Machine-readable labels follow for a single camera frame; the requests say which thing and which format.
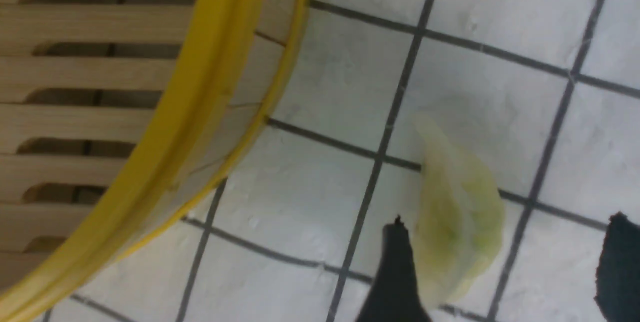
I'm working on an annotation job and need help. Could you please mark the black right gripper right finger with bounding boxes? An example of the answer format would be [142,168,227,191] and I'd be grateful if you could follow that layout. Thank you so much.
[595,212,640,322]

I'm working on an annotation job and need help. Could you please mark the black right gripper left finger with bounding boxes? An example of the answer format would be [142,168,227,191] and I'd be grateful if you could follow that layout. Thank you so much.
[356,216,432,322]

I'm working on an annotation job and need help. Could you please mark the greenish dumpling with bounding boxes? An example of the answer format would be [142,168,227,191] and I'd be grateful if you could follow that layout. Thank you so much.
[410,114,506,310]

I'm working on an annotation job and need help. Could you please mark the yellow-rimmed bamboo steamer tray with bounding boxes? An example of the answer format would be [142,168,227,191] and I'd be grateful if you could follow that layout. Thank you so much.
[1,0,308,322]

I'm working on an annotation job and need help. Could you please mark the white grid-pattern tablecloth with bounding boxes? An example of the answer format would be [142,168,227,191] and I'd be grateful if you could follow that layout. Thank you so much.
[39,0,639,322]

